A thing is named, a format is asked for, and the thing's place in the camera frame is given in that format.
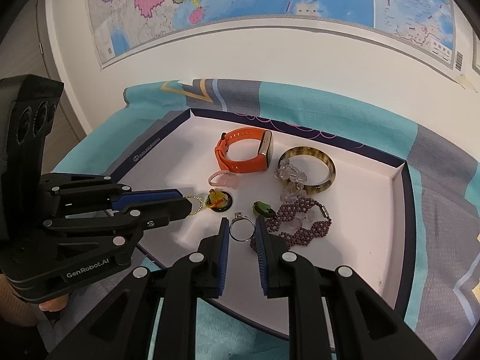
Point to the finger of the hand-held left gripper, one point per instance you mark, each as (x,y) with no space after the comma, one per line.
(168,210)
(150,197)

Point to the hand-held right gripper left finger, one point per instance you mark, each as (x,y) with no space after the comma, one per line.
(224,255)

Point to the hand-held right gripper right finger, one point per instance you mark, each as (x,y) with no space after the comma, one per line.
(262,258)

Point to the yellow pendant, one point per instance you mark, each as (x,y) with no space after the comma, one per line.
(216,198)

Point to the green charm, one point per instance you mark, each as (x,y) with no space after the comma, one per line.
(264,209)

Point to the pink hair clip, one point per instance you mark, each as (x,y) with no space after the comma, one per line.
(228,183)

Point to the orange smartwatch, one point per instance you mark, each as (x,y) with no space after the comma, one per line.
(240,167)

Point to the dark blue shallow box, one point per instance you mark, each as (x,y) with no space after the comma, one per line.
(356,232)

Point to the tortoiseshell bangle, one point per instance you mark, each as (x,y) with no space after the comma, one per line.
(330,168)

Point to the person's left hand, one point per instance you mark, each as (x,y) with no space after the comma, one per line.
(18,307)

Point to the grey door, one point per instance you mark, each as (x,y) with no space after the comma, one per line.
(56,63)

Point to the blue grey printed cloth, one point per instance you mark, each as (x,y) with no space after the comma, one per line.
(337,120)

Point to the masking tape strip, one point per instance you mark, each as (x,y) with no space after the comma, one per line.
(467,82)

